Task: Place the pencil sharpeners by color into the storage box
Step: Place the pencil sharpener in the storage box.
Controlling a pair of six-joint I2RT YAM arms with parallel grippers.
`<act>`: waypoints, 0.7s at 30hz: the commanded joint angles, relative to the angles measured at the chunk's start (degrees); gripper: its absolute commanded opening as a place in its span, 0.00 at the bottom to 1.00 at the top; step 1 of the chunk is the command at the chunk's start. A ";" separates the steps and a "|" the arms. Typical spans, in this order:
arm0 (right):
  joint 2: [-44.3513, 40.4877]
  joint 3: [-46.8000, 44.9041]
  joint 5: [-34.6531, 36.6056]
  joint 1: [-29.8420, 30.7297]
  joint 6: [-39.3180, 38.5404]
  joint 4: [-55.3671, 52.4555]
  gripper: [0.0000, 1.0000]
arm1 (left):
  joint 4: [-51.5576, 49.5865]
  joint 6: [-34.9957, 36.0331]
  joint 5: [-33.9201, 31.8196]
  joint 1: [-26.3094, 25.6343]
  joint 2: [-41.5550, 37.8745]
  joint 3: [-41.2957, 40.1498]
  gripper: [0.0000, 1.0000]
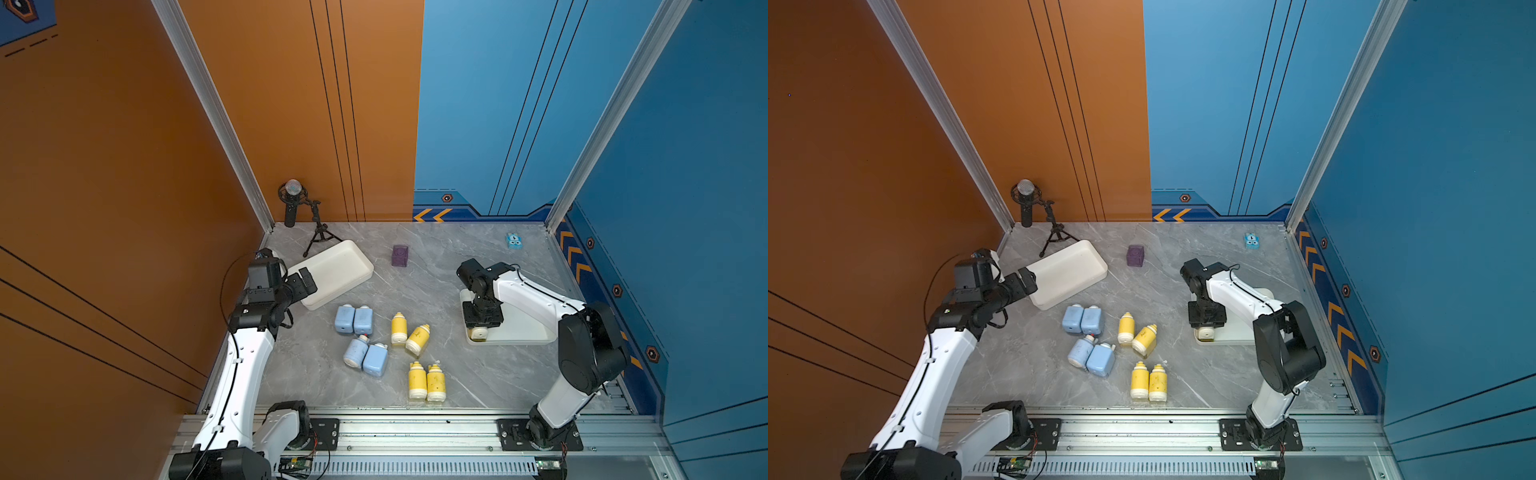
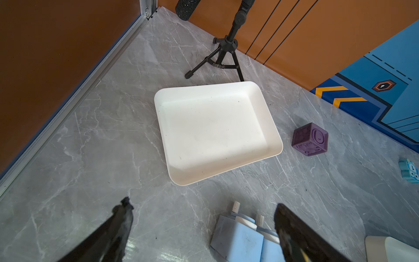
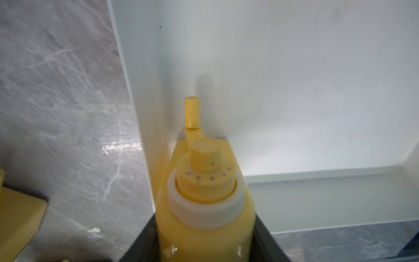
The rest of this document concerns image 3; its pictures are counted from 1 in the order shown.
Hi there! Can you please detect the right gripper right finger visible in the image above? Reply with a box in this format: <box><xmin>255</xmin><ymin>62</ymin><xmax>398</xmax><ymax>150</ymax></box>
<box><xmin>249</xmin><ymin>215</ymin><xmax>291</xmax><ymax>262</ymax></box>

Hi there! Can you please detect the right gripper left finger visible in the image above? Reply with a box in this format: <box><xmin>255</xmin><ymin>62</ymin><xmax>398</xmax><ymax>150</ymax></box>
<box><xmin>119</xmin><ymin>214</ymin><xmax>160</xmax><ymax>262</ymax></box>

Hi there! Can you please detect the yellow sharpener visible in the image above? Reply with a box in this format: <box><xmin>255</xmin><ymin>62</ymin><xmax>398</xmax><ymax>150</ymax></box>
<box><xmin>155</xmin><ymin>97</ymin><xmax>256</xmax><ymax>262</ymax></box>
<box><xmin>1</xmin><ymin>170</ymin><xmax>47</xmax><ymax>262</ymax></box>

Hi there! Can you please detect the right white storage tray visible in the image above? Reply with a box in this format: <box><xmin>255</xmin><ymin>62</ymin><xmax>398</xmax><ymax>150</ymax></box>
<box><xmin>108</xmin><ymin>1</ymin><xmax>419</xmax><ymax>233</ymax></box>

